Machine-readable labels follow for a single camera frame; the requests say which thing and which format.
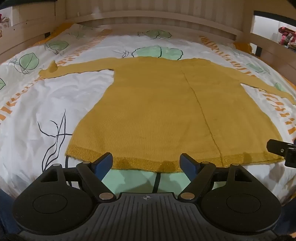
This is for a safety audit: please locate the pile of colourful clothes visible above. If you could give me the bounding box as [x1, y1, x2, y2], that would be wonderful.
[278, 26, 296, 49]

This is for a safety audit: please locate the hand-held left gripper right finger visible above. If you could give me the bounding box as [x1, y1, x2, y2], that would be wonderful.
[178, 153, 256, 202]

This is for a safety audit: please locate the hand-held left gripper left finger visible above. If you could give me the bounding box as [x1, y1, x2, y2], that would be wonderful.
[38, 152, 117, 202]

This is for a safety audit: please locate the dark blue cloth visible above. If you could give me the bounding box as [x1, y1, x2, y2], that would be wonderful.
[0, 189, 19, 234]

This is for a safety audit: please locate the white leaf-print bed cover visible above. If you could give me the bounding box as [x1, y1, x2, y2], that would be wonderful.
[0, 23, 296, 205]

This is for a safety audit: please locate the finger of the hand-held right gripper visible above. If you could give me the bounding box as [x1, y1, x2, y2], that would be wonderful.
[266, 139, 287, 156]

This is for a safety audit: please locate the mustard yellow knit sweater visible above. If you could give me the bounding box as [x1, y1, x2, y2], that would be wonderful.
[38, 56, 296, 173]

